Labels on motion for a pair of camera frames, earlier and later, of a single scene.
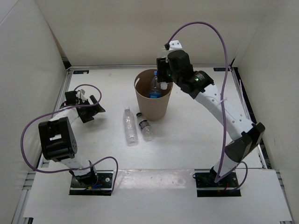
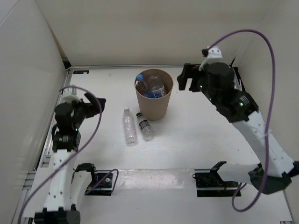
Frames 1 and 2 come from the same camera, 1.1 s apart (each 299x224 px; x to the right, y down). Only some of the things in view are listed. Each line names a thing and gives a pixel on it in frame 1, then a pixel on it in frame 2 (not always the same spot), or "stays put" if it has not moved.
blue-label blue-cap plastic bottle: (155, 93) → (142, 87)
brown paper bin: (152, 108) stays put
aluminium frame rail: (120, 66) stays put
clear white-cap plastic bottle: (130, 125) stays put
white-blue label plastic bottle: (164, 85) → (156, 87)
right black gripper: (162, 66) → (190, 71)
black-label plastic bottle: (147, 130) stays put
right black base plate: (206, 186) stays put
